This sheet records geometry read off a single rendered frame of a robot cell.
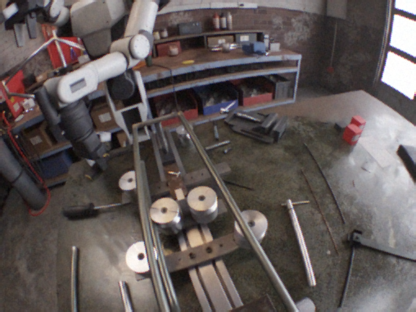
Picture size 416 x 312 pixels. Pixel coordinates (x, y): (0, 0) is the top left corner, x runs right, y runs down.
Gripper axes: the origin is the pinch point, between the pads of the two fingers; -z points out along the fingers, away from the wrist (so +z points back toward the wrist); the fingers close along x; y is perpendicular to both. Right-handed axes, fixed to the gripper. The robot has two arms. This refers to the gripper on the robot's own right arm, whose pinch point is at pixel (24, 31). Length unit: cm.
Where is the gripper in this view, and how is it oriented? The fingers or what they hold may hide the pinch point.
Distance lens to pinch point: 54.1
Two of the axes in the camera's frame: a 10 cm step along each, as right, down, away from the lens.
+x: 9.9, -1.2, 0.1
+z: -1.0, -8.5, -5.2
